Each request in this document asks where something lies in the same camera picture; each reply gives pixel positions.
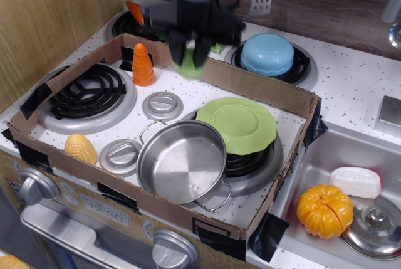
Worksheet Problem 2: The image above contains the silver oven dial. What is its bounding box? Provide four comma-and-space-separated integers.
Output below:
19, 167, 61, 206
152, 229, 199, 269

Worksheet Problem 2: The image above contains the silver oven door handle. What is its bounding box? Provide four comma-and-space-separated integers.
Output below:
21, 204, 154, 268

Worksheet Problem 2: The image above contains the silver oven dial left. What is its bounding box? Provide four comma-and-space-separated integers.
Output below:
19, 167, 61, 206

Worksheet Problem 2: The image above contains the silver stove knob lower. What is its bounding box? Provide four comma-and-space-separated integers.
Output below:
99, 139, 142, 177

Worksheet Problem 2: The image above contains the black front left burner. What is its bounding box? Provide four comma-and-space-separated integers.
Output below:
38, 63, 137, 135

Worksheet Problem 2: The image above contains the orange toy carrot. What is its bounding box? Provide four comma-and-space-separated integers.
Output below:
132, 43, 155, 86

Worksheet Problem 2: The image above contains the silver faucet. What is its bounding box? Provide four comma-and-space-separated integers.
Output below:
380, 0, 400, 50

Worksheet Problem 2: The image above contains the light blue plastic bowl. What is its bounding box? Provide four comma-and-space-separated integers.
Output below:
240, 33, 294, 76

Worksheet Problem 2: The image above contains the stainless steel pot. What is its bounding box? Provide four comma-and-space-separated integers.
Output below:
136, 120, 232, 212

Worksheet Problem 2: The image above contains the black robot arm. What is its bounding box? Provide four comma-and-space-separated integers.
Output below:
141, 0, 245, 68

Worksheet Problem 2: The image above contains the orange toy pumpkin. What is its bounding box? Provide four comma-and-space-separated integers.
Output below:
296, 184, 353, 240

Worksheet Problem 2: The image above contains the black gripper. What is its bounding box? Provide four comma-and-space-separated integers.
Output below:
141, 0, 246, 67

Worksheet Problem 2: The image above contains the silver stove knob upper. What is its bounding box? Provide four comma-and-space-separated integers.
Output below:
142, 92, 184, 122

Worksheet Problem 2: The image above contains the silver oven dial right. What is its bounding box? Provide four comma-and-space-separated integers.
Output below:
152, 229, 199, 269

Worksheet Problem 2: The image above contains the yellow toy bottom left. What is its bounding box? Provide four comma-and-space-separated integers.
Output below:
0, 255, 28, 269

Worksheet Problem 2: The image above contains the brown cardboard fence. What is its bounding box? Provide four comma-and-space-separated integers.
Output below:
2, 34, 321, 268

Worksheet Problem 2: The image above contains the black back left burner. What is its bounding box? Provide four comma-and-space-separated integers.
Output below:
105, 11, 165, 42

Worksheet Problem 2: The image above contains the orange spatula handle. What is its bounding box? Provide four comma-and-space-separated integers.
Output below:
125, 1, 144, 26

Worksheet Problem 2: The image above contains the black back right burner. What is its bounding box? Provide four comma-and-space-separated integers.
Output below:
224, 41, 318, 91

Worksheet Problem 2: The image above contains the metal sink basin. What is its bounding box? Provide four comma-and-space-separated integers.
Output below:
273, 124, 400, 268

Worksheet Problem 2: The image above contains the oven clock display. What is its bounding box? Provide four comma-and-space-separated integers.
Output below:
79, 193, 130, 227

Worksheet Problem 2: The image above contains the steel pot lid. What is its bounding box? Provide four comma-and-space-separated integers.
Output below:
341, 196, 400, 260

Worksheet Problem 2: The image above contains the white toy cheese wedge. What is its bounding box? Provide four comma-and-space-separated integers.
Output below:
329, 167, 382, 199

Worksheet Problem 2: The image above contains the silver stove knob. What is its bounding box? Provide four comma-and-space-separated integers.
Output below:
99, 139, 142, 177
142, 92, 184, 122

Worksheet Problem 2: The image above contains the yellow toy corn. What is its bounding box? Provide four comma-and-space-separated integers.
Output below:
64, 134, 98, 164

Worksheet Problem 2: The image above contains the green plastic plate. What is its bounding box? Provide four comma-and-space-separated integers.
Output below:
196, 97, 277, 156

